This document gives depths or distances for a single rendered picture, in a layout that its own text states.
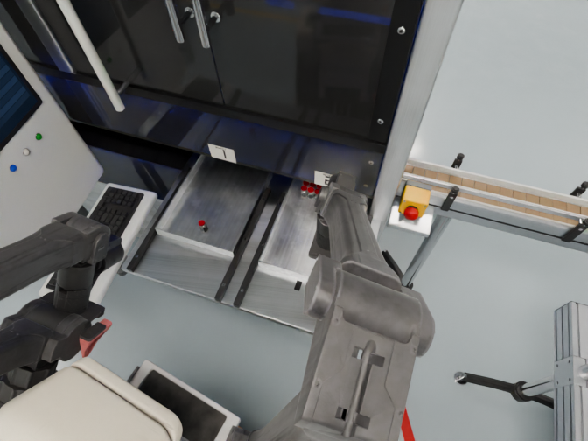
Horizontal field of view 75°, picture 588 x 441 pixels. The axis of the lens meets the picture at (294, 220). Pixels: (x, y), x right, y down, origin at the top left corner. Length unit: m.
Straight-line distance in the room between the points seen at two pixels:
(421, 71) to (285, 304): 0.67
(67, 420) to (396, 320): 0.45
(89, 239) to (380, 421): 0.54
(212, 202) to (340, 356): 1.02
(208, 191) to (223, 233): 0.17
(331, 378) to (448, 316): 1.84
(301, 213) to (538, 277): 1.54
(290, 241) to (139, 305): 1.20
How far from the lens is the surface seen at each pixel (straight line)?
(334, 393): 0.32
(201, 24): 0.86
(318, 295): 0.33
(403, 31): 0.79
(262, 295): 1.11
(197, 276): 1.17
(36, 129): 1.35
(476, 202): 1.30
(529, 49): 3.80
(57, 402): 0.64
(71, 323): 0.79
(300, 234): 1.18
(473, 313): 2.19
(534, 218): 1.34
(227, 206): 1.26
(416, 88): 0.85
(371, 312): 0.33
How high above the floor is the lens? 1.91
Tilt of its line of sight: 58 degrees down
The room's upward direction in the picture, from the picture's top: 3 degrees counter-clockwise
